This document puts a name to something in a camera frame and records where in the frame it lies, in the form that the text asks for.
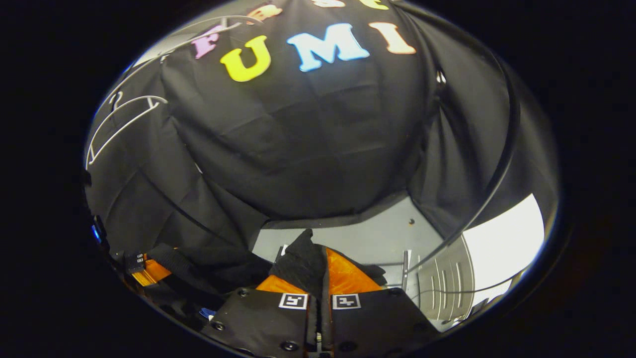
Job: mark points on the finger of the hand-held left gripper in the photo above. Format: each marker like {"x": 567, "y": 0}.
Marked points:
{"x": 151, "y": 271}

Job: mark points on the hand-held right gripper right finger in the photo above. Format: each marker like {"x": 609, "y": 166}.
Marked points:
{"x": 377, "y": 323}

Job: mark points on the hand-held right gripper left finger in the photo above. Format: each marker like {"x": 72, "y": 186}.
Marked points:
{"x": 263, "y": 323}

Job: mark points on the black knit jacket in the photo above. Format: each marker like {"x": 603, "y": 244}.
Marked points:
{"x": 300, "y": 263}

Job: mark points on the white clothes hanger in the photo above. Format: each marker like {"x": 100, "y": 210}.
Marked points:
{"x": 124, "y": 128}

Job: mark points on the black clothes rack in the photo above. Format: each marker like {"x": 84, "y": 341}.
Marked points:
{"x": 515, "y": 129}

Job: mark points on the grey slatted panel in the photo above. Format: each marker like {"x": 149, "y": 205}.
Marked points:
{"x": 447, "y": 293}

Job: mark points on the white sheet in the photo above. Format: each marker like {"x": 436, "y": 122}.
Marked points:
{"x": 502, "y": 238}

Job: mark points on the black backdrop cloth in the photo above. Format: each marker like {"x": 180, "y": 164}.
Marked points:
{"x": 308, "y": 139}

